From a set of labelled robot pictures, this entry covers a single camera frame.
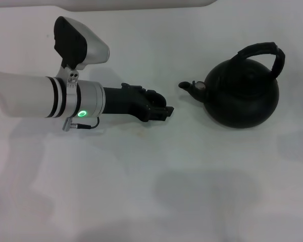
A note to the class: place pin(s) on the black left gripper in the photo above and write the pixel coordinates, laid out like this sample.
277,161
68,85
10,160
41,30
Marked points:
126,102

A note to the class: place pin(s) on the black round teapot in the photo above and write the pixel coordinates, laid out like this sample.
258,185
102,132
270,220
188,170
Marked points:
242,100

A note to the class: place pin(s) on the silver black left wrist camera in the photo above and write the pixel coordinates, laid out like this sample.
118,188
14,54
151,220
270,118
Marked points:
73,45

